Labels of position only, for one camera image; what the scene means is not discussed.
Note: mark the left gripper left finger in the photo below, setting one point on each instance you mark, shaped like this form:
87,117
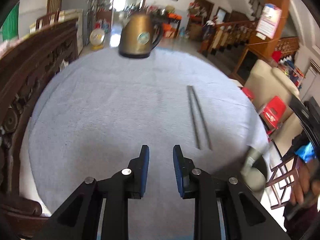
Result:
139,170

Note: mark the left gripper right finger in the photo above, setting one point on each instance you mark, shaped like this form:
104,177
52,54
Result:
183,167

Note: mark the dark metal chopstick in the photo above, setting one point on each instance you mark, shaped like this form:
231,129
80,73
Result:
190,100
204,123

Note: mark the dark grey utensil holder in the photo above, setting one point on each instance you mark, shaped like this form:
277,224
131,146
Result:
253,177

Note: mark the person's right hand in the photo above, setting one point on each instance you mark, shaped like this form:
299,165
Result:
302,185

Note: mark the red plastic child chair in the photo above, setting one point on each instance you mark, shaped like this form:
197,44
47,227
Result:
271,114

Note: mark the red yellow plastic stool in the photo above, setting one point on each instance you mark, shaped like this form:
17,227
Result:
248,93

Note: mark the light blue table cloth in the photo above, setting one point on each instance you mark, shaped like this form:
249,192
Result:
95,115

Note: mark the wooden stair railing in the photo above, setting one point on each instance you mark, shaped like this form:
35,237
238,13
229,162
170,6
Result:
226,36

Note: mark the bronze electric kettle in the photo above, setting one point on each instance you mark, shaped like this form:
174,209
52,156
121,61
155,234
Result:
140,36

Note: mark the dark wooden side table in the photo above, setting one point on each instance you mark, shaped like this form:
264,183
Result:
171,24

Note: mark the dark carved wooden sideboard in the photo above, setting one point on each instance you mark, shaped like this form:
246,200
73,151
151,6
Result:
26,69

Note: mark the dark wooden chair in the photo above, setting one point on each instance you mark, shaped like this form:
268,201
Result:
47,19

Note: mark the green thermos jug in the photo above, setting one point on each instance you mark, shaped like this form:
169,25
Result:
10,25

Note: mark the wall calendar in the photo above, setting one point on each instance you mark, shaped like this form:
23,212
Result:
268,21

